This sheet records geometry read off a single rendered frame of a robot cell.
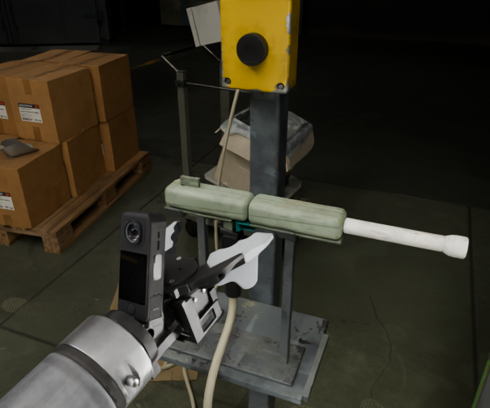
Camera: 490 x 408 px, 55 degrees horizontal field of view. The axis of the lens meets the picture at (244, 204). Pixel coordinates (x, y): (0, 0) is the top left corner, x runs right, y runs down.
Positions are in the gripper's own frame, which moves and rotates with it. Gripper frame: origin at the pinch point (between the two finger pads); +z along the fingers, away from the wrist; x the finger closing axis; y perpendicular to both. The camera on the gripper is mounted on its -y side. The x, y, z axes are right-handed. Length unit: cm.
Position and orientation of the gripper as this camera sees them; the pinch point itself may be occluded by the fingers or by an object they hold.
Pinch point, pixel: (222, 222)
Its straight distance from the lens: 61.9
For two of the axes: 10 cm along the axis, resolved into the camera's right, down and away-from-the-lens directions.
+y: 2.3, 8.5, 4.7
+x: 8.3, 0.8, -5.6
